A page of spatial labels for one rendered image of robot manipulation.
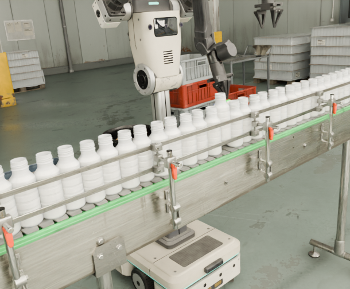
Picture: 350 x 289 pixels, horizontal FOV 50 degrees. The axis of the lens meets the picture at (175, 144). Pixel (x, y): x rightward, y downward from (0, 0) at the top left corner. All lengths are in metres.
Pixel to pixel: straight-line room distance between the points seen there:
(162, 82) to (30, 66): 8.93
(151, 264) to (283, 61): 6.77
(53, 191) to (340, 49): 7.01
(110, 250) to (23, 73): 9.65
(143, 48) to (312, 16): 10.83
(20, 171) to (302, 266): 1.90
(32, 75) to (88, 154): 9.73
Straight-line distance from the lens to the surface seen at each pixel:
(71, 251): 1.02
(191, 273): 2.00
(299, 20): 12.70
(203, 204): 1.27
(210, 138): 1.27
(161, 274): 2.01
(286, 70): 8.33
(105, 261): 1.09
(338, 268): 2.53
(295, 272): 2.44
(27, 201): 0.95
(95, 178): 1.01
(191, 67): 3.58
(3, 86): 8.70
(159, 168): 1.09
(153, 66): 1.83
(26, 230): 0.98
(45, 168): 0.95
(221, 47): 1.55
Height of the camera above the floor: 1.44
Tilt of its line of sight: 18 degrees down
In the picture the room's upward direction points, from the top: 4 degrees counter-clockwise
